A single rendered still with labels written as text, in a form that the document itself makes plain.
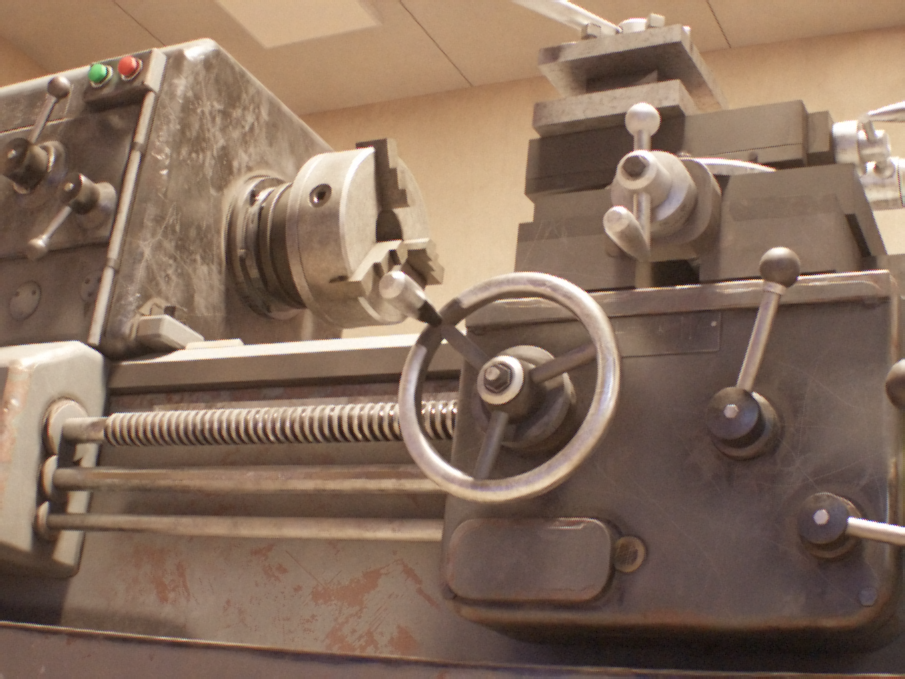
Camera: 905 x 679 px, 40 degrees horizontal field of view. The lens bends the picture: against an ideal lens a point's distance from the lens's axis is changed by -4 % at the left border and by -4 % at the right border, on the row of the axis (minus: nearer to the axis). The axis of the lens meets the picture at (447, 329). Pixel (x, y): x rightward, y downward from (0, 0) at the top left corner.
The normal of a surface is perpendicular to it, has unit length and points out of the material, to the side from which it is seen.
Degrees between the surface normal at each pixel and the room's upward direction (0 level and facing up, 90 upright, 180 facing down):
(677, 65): 180
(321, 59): 180
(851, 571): 90
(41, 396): 90
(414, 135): 90
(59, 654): 90
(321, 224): 107
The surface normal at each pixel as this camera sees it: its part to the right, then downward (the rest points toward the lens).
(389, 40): -0.11, 0.93
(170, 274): 0.89, -0.07
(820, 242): -0.44, -0.36
